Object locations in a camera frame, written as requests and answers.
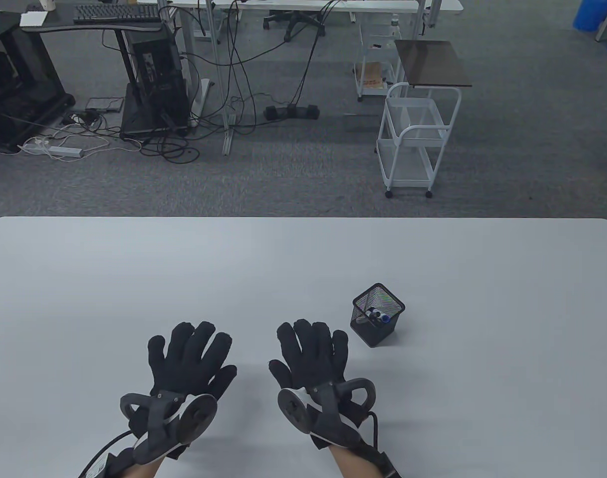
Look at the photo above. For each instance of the person's right hand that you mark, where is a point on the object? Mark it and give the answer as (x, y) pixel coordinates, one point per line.
(310, 356)

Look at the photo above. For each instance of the person's left hand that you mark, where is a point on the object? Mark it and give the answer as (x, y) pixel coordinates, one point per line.
(191, 358)

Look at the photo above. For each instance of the black cap white marker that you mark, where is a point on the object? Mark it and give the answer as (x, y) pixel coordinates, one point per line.
(362, 318)
(374, 314)

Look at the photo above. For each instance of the black mesh pen holder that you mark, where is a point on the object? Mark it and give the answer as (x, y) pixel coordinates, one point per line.
(373, 336)

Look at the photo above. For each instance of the person's right forearm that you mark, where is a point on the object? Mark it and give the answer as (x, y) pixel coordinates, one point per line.
(355, 463)

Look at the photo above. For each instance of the person's left forearm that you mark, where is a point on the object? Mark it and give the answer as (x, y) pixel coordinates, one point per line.
(146, 470)

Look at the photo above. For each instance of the grey right tracking controller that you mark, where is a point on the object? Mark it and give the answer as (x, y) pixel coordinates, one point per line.
(333, 423)

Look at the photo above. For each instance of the grey tracking controller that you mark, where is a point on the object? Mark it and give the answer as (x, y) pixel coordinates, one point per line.
(333, 423)
(159, 428)

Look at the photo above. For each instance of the grey left tracking controller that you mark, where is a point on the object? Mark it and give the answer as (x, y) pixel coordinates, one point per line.
(159, 428)

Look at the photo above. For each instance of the white rolling cart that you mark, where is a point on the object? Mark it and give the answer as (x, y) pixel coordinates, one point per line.
(408, 167)

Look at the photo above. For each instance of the white power strip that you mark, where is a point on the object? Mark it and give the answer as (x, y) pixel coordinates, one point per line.
(64, 151)

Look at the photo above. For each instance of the black power strip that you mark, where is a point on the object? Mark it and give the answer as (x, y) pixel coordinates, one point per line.
(291, 112)

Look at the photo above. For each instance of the grey flat box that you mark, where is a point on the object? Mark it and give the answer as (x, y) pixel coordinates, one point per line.
(104, 104)

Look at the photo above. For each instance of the brown cardboard box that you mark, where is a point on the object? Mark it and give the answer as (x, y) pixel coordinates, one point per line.
(370, 77)

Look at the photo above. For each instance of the black computer tower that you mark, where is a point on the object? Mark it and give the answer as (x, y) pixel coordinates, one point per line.
(159, 74)

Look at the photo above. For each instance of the brown top side table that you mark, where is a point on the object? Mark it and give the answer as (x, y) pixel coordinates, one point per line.
(432, 62)

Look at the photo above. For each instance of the small white shelf cart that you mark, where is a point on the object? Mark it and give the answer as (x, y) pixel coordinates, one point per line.
(380, 37)

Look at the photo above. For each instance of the black office chair base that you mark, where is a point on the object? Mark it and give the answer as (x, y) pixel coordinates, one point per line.
(293, 19)

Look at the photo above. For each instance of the clear plastic bottle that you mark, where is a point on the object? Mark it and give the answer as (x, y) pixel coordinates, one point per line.
(395, 25)

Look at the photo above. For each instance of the black keyboard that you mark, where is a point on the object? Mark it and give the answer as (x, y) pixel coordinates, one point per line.
(114, 12)

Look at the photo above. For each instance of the black computer desk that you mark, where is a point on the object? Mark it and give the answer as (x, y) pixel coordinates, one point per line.
(59, 24)

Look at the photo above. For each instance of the white notepad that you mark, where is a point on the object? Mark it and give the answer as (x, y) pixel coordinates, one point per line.
(33, 19)

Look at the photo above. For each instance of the short white desk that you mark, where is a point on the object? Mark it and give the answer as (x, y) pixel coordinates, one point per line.
(447, 4)

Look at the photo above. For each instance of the white cup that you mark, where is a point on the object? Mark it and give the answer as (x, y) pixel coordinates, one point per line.
(48, 5)

